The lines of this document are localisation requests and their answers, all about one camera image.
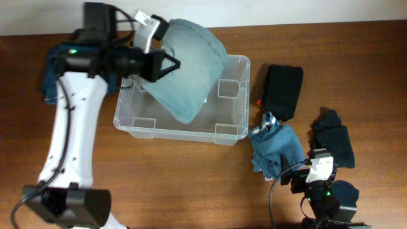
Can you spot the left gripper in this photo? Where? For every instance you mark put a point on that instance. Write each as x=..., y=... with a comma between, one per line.
x=152, y=69

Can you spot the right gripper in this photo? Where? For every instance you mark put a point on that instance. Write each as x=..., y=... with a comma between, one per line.
x=298, y=177

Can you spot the light blue jeans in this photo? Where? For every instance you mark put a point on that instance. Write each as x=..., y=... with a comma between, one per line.
x=203, y=58

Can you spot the blue denim shirt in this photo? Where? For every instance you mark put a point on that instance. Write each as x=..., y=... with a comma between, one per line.
x=270, y=141

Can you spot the dark navy garment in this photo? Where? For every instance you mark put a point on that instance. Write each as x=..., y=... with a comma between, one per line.
x=330, y=133

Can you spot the clear plastic storage bin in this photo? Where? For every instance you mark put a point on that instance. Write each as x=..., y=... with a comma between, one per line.
x=223, y=118

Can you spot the black garment with orange tips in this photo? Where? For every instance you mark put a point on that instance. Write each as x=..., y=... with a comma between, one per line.
x=281, y=91

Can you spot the dark blue jeans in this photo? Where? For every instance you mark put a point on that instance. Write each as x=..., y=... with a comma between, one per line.
x=48, y=87

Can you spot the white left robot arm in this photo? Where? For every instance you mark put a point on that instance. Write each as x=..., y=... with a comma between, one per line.
x=64, y=194

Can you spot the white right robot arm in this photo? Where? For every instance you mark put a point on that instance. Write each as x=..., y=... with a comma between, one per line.
x=333, y=202

